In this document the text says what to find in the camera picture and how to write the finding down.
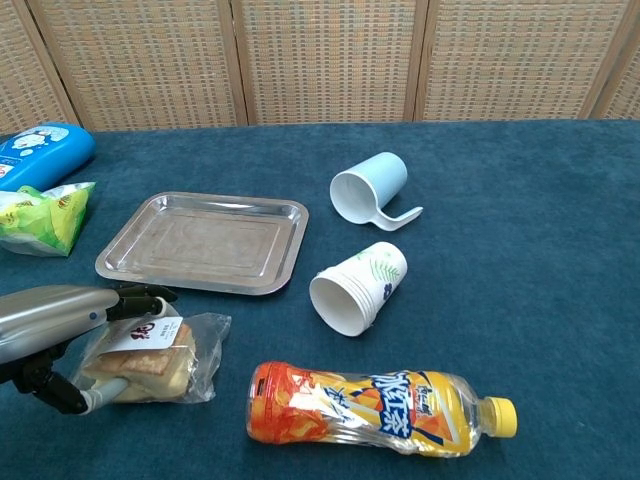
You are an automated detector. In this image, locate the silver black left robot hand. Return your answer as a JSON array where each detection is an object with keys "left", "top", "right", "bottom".
[{"left": 0, "top": 282, "right": 180, "bottom": 416}]

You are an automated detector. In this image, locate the packaged bread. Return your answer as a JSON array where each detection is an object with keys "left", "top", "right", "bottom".
[{"left": 69, "top": 312, "right": 233, "bottom": 405}]

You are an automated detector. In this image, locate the green snack bag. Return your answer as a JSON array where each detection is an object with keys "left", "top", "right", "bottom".
[{"left": 0, "top": 181, "right": 97, "bottom": 258}]

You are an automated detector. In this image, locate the blue plastic lotion bottle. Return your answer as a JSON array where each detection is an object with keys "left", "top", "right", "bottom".
[{"left": 0, "top": 122, "right": 97, "bottom": 193}]

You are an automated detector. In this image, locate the stainless steel rectangular tray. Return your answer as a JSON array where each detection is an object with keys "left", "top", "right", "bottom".
[{"left": 94, "top": 191, "right": 310, "bottom": 297}]

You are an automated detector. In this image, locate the iced tea plastic bottle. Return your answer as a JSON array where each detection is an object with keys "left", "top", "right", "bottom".
[{"left": 244, "top": 361, "right": 519, "bottom": 459}]

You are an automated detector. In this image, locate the stack of printed paper cups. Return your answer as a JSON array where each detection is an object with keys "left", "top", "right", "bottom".
[{"left": 308, "top": 241, "right": 409, "bottom": 337}]

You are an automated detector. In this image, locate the light blue plastic mug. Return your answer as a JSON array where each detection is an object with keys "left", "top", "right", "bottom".
[{"left": 328, "top": 151, "right": 425, "bottom": 232}]

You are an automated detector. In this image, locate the woven wooden folding screen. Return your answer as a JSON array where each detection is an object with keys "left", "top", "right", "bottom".
[{"left": 0, "top": 0, "right": 640, "bottom": 136}]

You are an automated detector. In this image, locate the teal tablecloth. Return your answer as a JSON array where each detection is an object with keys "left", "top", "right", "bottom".
[{"left": 0, "top": 118, "right": 640, "bottom": 480}]

